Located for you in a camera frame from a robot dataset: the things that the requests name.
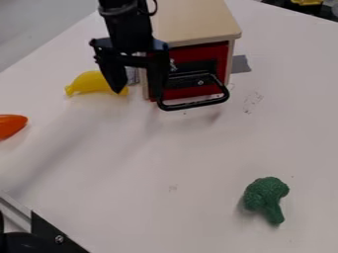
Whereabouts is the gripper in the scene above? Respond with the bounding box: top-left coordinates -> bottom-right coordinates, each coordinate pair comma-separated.
88,37 -> 172,103

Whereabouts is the drawer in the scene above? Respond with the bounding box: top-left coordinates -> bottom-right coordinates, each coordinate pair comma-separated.
155,59 -> 231,112

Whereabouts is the yellow toy banana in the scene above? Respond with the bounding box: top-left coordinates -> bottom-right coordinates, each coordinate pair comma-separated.
63,70 -> 131,98

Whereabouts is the cabinet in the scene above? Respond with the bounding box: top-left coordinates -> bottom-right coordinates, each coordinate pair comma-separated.
139,0 -> 243,102

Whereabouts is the orange toy carrot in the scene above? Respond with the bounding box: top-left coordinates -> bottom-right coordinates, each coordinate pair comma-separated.
0,114 -> 30,141

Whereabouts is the green toy broccoli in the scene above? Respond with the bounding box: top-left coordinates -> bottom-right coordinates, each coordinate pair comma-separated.
241,176 -> 293,226

